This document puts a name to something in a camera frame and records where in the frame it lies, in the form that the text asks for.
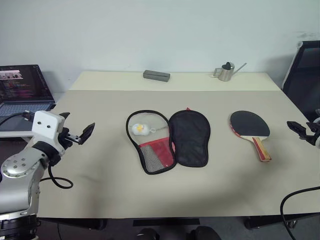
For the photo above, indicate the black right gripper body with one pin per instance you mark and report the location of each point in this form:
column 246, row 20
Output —
column 313, row 135

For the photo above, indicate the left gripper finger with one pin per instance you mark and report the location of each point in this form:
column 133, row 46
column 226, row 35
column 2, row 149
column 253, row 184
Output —
column 65, row 116
column 87, row 132

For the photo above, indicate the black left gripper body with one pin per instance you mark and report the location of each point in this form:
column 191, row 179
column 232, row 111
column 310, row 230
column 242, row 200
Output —
column 64, row 138

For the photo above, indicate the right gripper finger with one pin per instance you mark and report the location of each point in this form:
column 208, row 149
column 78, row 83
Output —
column 298, row 130
column 312, row 125

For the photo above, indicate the table tennis paddle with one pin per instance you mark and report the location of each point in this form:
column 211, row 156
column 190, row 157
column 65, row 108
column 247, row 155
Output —
column 250, row 125

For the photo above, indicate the black red paddle case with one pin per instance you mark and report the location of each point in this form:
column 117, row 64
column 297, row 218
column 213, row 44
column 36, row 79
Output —
column 190, row 140

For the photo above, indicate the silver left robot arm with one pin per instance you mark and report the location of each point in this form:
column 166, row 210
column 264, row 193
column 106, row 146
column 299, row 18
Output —
column 15, row 165

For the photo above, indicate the black office chair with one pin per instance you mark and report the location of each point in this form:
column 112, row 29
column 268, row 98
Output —
column 305, row 82

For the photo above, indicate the beige table mat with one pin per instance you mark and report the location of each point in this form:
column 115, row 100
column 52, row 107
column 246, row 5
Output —
column 100, row 175

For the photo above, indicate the white side table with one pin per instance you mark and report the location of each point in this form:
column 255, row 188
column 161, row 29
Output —
column 12, row 137

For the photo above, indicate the open laptop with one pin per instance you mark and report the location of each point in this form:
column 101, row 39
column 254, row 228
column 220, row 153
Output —
column 22, row 85

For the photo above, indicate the grey rectangular block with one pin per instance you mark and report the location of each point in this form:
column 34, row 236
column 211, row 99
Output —
column 156, row 75

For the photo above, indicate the small metal watering can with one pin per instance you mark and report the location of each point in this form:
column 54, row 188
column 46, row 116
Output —
column 226, row 72

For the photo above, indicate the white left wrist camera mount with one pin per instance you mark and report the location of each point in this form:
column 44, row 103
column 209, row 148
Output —
column 46, row 125

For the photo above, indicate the black table frame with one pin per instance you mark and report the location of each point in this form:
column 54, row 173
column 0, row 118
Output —
column 165, row 222

